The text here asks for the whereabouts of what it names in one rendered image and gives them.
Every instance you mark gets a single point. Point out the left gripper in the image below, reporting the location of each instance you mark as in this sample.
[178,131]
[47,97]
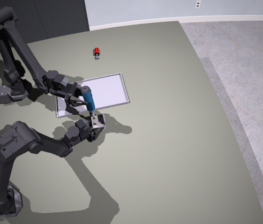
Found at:
[71,97]

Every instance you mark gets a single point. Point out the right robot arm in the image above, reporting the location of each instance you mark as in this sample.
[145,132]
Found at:
[28,139]

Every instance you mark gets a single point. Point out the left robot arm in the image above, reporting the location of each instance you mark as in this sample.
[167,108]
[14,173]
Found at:
[47,82]

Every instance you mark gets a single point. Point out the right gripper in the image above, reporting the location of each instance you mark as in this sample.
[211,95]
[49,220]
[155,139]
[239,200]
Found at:
[95,133]

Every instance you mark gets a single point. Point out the grey and white l-shaped bracket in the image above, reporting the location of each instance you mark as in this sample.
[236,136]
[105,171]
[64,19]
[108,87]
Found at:
[98,120]

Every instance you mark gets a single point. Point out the dark blue electric nut driver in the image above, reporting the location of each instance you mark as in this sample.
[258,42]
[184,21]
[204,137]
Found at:
[87,96]

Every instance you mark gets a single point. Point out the white shallow rectangular tray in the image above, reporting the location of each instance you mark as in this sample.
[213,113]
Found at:
[107,91]

